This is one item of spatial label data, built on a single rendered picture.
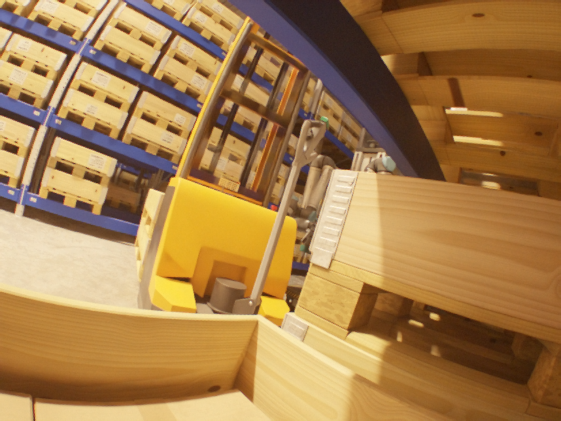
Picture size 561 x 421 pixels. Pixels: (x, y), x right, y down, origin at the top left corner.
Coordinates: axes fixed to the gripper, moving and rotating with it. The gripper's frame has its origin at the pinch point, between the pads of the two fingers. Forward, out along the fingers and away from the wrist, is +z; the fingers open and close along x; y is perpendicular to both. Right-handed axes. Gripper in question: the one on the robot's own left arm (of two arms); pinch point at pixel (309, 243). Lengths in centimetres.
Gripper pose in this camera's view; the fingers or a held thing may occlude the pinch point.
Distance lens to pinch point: 178.1
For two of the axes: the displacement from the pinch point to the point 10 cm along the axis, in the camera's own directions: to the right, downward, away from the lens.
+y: -5.8, -6.4, -5.0
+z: -6.5, 7.4, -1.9
